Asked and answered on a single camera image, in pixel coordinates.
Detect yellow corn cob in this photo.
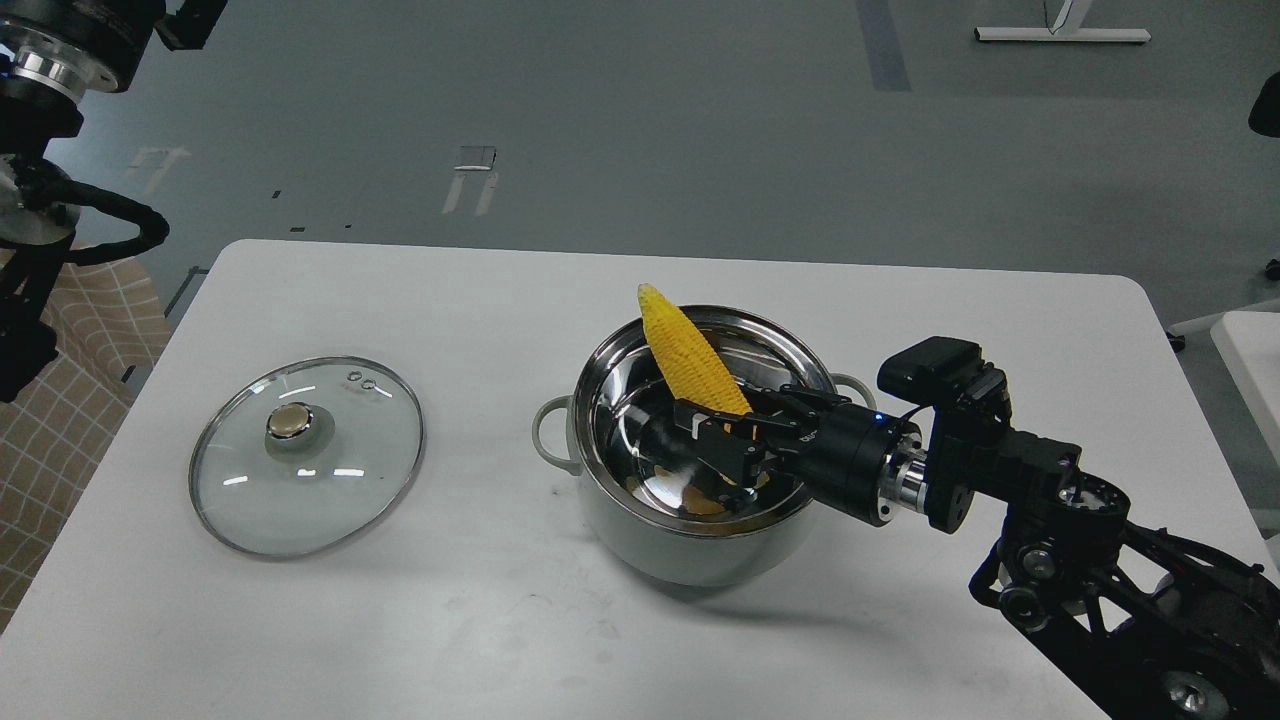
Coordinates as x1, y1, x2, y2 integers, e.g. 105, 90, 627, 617
637, 284, 753, 416

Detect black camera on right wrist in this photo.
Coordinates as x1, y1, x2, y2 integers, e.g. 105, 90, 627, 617
876, 336, 984, 406

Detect white side table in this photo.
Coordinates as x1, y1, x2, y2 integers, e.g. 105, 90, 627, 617
1166, 300, 1280, 541

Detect beige checkered cloth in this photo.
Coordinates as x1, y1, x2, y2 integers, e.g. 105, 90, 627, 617
1, 259, 172, 626

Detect grey pot with steel interior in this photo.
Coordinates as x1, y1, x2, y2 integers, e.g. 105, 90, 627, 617
531, 320, 818, 587

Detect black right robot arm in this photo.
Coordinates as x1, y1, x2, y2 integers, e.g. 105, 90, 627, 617
675, 336, 1279, 719

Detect white stand base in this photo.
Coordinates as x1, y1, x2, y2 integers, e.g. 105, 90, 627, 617
973, 1, 1152, 45

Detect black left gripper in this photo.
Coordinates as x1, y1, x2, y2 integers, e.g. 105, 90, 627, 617
1, 0, 228, 102

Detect glass pot lid gold knob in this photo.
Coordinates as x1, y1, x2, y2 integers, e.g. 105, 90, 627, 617
188, 356, 428, 560

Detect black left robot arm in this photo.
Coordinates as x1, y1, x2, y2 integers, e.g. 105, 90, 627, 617
1, 1, 227, 404

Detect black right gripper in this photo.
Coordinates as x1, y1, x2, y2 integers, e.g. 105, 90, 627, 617
672, 384, 925, 527

